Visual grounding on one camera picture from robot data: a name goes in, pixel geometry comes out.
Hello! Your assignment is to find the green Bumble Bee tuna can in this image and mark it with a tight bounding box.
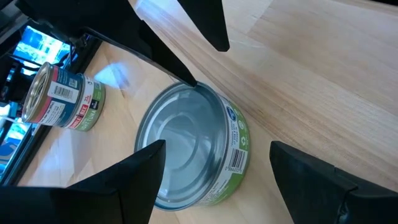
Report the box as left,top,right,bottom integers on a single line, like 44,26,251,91
67,77,106,132
134,81,251,212

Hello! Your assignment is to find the blue Wild Planet salmon can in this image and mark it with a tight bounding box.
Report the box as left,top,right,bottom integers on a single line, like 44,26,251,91
21,61,85,128

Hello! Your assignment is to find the black aluminium rail frame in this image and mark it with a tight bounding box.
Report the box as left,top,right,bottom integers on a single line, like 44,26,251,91
0,37,105,187

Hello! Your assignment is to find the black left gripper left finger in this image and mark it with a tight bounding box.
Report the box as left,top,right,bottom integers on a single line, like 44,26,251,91
0,139,167,224

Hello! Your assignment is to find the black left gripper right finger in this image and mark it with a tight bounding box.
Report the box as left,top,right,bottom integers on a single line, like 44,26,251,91
269,141,398,224

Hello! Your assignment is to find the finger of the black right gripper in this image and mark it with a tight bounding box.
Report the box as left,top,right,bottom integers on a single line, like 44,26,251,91
177,0,230,53
17,0,198,87

